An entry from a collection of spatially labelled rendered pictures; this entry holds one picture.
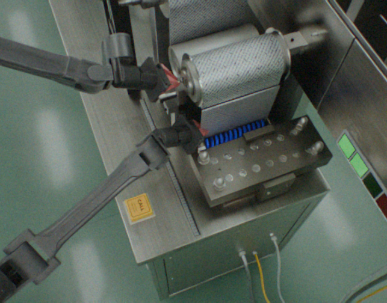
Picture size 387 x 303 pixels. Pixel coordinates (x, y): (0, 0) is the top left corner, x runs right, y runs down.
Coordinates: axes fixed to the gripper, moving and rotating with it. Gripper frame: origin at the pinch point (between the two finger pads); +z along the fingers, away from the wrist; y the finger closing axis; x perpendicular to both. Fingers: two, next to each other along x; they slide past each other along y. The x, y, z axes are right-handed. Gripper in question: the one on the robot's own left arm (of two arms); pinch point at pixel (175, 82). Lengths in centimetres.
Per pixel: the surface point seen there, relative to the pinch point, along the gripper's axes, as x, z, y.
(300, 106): -4, 73, 2
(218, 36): 10.1, 15.3, -10.2
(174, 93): -4.4, 3.3, 0.1
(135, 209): -37.0, 1.2, 19.7
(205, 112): -0.3, 6.3, 9.6
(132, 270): -115, 51, 22
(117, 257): -119, 48, 12
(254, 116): 0.6, 27.6, 11.2
